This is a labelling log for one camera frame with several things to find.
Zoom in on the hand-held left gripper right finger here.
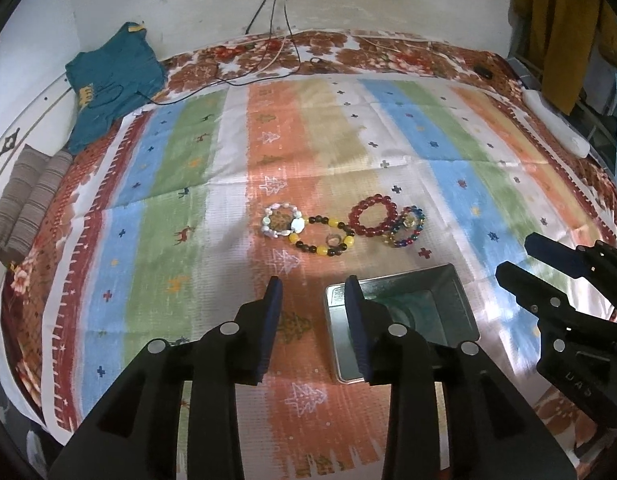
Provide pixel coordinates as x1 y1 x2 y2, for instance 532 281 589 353
344 275 576 480

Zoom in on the white power strip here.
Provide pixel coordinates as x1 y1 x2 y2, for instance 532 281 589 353
523 87 591 158

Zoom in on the yellow and black bead bracelet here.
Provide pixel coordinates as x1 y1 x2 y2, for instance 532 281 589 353
288 215 356 258

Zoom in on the green bangle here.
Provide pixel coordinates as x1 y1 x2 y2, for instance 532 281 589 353
383 292 439 343

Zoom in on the metal tin box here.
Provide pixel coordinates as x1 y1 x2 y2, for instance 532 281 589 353
323 262 480 386

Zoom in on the striped colourful mat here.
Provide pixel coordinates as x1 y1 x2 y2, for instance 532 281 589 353
41 72 617 480

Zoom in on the teal shirt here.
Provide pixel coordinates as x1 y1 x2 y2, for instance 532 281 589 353
64 21 168 156

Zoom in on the white cable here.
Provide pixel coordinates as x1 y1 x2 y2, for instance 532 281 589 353
208 30 439 83

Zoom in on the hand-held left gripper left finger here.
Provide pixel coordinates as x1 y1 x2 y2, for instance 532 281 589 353
48 276 283 480

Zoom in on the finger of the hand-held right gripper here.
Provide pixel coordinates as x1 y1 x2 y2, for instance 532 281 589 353
524 232 617 317
495 261 617 363

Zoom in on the mustard yellow hanging cloth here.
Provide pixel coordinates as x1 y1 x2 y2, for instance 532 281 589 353
511 0 617 116

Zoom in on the multicolour bead bracelet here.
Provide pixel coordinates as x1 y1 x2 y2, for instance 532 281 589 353
385 205 426 249

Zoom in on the brown striped pillow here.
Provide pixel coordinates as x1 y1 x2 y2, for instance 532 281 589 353
0 144 74 263

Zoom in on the white shell bracelet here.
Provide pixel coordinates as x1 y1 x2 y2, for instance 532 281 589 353
261 201 309 240

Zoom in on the pale blue hanging cloth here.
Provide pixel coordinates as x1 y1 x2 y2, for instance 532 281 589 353
578 45 617 111

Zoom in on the red bead bracelet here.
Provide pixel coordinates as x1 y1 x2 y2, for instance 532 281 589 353
349 194 400 238

